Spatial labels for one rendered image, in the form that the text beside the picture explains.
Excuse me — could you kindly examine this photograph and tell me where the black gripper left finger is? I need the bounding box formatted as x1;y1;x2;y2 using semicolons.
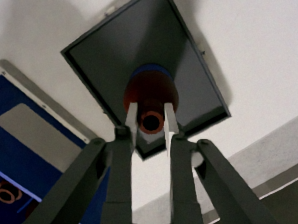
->
22;103;138;224

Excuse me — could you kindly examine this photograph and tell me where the blue crate with dividers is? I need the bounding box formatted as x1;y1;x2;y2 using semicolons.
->
0;76;110;224

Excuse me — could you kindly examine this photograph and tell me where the black shallow tray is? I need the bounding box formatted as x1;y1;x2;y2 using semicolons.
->
61;0;232;162

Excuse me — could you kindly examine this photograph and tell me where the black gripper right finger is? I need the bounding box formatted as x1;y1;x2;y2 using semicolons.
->
164;103;280;224

